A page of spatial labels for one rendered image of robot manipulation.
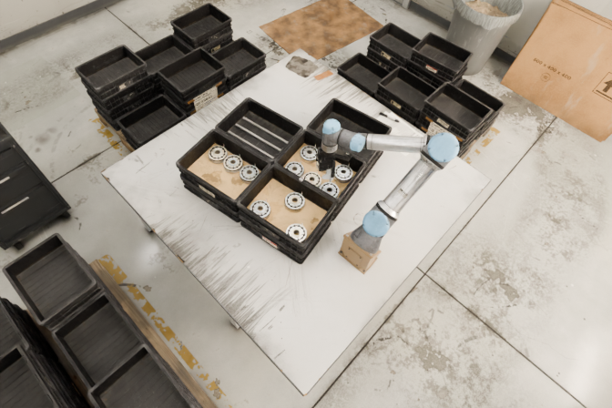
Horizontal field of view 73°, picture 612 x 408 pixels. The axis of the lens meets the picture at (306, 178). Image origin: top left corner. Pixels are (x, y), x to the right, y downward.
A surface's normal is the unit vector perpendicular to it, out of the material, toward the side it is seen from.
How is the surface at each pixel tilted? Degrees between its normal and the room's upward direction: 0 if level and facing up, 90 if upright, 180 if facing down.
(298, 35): 0
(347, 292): 0
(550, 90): 73
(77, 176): 0
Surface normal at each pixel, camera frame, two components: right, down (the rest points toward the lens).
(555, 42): -0.66, 0.46
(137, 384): 0.06, -0.55
